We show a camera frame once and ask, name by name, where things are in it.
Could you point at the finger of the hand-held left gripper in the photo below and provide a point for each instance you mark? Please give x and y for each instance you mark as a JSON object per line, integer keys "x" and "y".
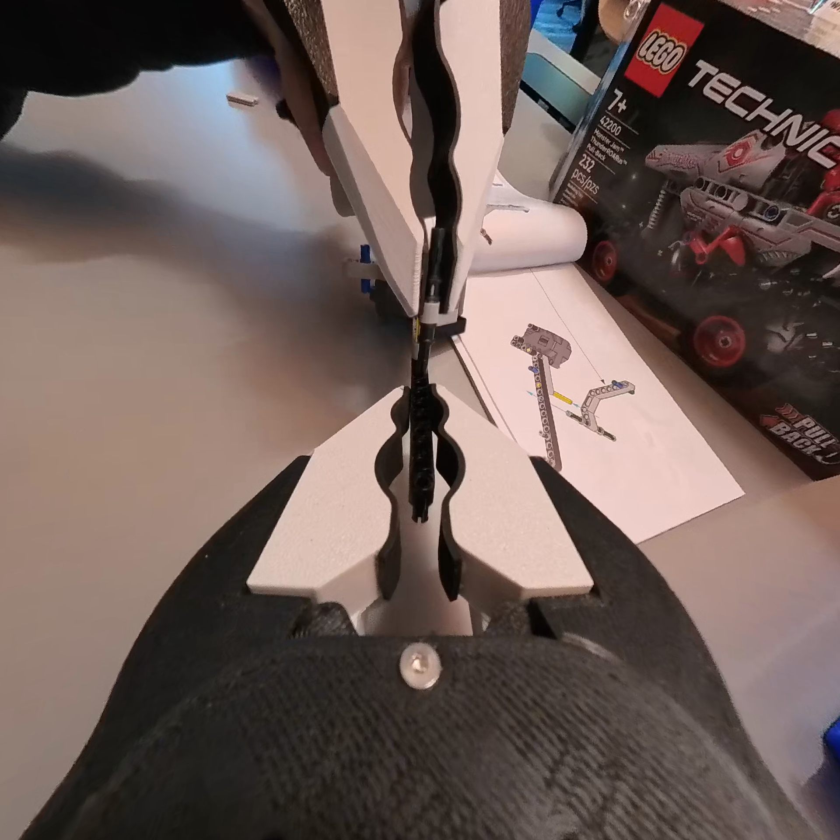
{"x": 374, "y": 184}
{"x": 476, "y": 98}

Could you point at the grey toy liftarm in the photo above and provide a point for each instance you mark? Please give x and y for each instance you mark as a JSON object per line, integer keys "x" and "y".
{"x": 358, "y": 268}

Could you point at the beige printed paper bag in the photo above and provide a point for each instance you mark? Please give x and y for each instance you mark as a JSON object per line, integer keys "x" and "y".
{"x": 620, "y": 16}

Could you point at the toy truck box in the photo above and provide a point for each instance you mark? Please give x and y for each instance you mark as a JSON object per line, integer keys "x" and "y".
{"x": 722, "y": 197}

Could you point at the grey desk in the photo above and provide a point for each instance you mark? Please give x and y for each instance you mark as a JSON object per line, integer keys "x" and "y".
{"x": 164, "y": 394}

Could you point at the white instruction booklet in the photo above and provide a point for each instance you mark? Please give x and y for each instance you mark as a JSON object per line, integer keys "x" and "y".
{"x": 656, "y": 472}

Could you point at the grey rounded-corner table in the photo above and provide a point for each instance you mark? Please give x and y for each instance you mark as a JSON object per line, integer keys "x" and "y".
{"x": 558, "y": 85}

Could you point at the small grey toy piece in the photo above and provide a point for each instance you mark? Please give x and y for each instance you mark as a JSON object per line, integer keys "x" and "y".
{"x": 241, "y": 98}

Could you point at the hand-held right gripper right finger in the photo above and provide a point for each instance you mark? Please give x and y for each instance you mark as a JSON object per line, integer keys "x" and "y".
{"x": 518, "y": 525}

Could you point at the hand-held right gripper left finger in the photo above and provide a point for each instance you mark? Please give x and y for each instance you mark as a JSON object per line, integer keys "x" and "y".
{"x": 315, "y": 525}

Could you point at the black toy axle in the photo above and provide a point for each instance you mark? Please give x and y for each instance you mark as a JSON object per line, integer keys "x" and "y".
{"x": 420, "y": 446}

